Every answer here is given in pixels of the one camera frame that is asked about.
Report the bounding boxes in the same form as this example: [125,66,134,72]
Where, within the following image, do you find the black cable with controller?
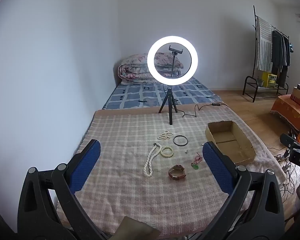
[182,102,225,118]

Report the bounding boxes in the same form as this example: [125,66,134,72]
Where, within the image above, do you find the dark hanging clothes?
[271,30,291,87]

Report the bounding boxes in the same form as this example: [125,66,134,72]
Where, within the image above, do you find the folded floral quilt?
[118,52,184,85]

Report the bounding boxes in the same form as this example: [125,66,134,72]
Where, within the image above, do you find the pink plaid blanket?
[56,102,285,238]

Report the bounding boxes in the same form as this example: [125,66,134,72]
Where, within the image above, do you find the floor cables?
[267,145,300,202]

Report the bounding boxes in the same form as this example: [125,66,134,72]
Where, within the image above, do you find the flat cardboard piece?
[110,216,160,240]

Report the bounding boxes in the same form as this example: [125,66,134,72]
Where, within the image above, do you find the blue patterned bed sheet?
[102,76,222,110]

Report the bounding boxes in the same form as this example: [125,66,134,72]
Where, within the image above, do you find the long pearl necklace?
[143,142,163,177]

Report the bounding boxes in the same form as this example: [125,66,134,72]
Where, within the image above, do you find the cardboard box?
[205,120,256,166]

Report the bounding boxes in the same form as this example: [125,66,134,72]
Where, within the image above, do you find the black phone holder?
[169,44,184,78]

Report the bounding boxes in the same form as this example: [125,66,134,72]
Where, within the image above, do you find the orange patterned cloth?
[270,94,300,132]

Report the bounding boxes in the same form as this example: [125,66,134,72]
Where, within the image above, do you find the yellow box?
[261,71,277,88]

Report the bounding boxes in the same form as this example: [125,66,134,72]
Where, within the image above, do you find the white ring light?
[147,36,198,83]

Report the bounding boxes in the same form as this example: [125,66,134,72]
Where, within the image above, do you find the short pearl necklace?
[157,130,173,140]

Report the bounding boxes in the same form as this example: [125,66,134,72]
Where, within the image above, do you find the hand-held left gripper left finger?
[17,139,108,240]

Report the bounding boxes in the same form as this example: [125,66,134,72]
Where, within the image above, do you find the brown leather watch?
[168,164,187,180]

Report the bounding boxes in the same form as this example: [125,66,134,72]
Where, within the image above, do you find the pale green bead bracelet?
[160,146,175,158]

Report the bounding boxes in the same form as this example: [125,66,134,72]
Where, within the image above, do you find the black clothes rack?
[242,5,290,102]

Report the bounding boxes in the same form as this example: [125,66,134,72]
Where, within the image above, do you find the striped towel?
[255,16,273,72]

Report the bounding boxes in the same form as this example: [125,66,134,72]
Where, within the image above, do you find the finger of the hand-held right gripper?
[280,133,300,151]

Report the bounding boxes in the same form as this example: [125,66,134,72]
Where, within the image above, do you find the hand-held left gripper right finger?
[202,141,285,240]

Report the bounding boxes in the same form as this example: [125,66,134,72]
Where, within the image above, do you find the black bangle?
[173,135,188,146]

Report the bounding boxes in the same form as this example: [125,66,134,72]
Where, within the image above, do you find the black tripod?
[158,86,178,125]

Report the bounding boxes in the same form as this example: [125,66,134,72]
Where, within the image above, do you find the red cord jade pendant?
[191,152,203,170]

